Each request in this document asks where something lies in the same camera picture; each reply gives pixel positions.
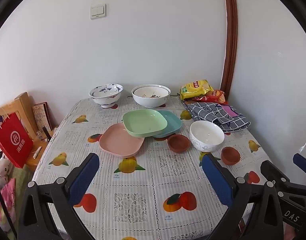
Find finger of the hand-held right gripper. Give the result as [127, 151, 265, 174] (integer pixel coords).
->
[293, 152, 306, 182]
[260, 160, 291, 188]

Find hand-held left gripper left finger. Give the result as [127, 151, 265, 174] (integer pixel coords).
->
[17, 152, 100, 240]

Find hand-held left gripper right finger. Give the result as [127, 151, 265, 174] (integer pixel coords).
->
[202, 153, 284, 240]

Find small brown bowl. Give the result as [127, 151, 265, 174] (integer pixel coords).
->
[167, 134, 191, 153]
[221, 147, 241, 165]

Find pink square plate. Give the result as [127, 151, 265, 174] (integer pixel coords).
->
[99, 123, 145, 158]

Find white bowl with line pattern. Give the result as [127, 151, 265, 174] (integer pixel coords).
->
[189, 120, 225, 152]

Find teal square plate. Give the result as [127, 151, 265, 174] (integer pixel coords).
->
[153, 110, 182, 138]

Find green square plate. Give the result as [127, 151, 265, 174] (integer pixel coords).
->
[122, 109, 168, 138]

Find wooden side table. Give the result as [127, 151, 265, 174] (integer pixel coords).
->
[26, 127, 58, 172]

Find fruit print tablecloth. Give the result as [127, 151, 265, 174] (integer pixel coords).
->
[32, 96, 280, 240]

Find grey checked folded cloth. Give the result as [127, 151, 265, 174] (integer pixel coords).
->
[184, 102, 251, 133]

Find patterned book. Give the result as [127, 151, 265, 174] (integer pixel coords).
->
[32, 102, 53, 132]

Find red paper shopping bag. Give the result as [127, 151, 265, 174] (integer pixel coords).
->
[0, 107, 34, 169]

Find pink printed cloth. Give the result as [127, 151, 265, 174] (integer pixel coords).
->
[0, 177, 19, 232]

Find blue and white patterned bowl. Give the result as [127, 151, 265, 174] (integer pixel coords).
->
[89, 83, 123, 109]

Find white spotted plush toy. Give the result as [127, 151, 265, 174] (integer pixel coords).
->
[0, 152, 14, 186]

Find red chip bag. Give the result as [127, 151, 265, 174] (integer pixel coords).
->
[193, 89, 228, 105]

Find yellow chip bag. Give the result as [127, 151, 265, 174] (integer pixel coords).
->
[180, 79, 214, 101]

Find large white bowl grey scrolls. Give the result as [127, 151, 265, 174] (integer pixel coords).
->
[132, 84, 171, 108]

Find white bowl with printed inside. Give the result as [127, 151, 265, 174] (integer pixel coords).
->
[133, 86, 169, 100]

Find brown wooden door frame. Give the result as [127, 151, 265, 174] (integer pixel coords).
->
[219, 0, 238, 98]

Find white wall light switch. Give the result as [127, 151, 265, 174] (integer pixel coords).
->
[90, 4, 106, 20]

